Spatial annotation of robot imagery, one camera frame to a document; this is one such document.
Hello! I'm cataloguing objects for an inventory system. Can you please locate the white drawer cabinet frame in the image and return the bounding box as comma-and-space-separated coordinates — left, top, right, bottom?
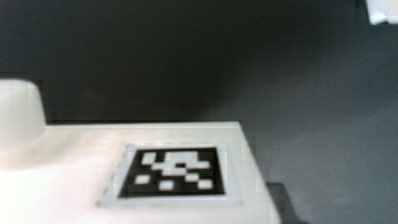
366, 0, 398, 25

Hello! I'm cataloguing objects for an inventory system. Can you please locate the white front drawer box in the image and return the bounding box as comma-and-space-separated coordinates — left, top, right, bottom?
0, 78, 282, 224

